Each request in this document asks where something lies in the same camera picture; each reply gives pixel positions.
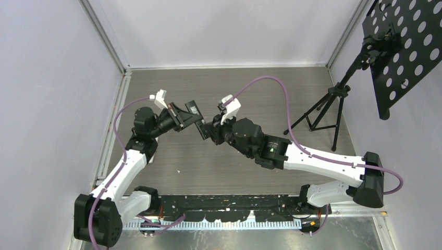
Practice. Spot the white remote control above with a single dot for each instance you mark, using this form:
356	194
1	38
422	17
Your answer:
153	156

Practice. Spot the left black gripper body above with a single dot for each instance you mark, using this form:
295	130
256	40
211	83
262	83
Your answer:
176	119

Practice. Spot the black tripod stand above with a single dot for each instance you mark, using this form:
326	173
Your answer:
331	100

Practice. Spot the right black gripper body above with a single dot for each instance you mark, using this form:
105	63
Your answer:
222	133

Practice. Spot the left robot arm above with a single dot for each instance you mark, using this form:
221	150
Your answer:
117	172

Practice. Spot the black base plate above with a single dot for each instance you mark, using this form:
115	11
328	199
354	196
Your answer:
236	212

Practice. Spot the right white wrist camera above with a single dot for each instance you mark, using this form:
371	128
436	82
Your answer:
228	107

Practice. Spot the aluminium frame rail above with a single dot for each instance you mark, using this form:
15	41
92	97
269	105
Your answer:
215	213

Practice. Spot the black remote control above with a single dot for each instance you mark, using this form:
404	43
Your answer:
200	123

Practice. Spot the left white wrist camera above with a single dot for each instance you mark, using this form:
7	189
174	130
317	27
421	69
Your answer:
159	99

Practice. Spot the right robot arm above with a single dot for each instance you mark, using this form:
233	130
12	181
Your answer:
355	178

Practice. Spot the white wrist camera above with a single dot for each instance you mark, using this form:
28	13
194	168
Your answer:
228	107
159	99

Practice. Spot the black perforated panel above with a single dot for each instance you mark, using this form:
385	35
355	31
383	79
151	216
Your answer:
403	39

